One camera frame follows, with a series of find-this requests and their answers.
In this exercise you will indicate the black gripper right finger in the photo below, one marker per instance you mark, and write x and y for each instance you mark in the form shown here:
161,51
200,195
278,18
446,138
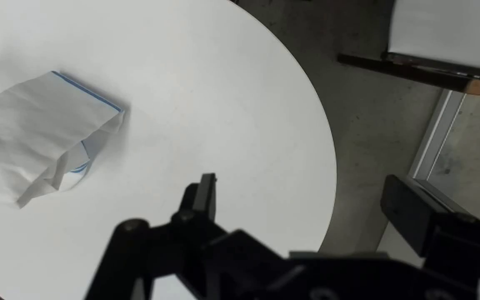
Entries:
416,210

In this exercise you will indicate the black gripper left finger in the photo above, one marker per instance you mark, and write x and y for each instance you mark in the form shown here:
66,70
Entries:
198,200

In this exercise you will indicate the white cloth with blue stripes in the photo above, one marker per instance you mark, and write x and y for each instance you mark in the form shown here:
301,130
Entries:
51,128

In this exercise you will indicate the leaning whiteboard with black tray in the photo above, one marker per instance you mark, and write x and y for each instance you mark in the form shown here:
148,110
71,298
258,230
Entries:
433,41

